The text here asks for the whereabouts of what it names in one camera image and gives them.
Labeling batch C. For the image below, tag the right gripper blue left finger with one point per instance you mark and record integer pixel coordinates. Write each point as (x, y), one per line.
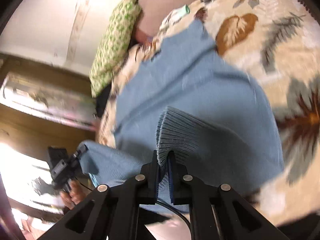
(150, 185)

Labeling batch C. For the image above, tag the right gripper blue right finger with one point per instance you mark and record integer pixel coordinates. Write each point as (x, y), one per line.
(179, 179)

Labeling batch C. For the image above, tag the light blue knit sweater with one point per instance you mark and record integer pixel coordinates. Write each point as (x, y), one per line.
(216, 119)

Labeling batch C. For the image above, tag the person's left hand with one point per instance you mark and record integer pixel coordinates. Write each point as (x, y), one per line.
(76, 194)

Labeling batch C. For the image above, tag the striped blue sock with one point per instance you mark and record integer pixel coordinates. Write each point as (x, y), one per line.
(93, 180)

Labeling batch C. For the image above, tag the black cloth on bed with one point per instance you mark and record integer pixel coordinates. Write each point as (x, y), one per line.
(101, 100)

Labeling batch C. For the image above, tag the small foil packet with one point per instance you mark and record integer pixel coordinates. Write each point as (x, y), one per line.
(150, 46)

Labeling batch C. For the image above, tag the green checkered pillow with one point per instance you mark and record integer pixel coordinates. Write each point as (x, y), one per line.
(114, 44)

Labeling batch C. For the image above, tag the pink quilted pillow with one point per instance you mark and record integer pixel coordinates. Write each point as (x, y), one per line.
(151, 16)

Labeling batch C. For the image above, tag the leaf pattern beige blanket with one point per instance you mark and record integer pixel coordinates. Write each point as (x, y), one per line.
(277, 42)

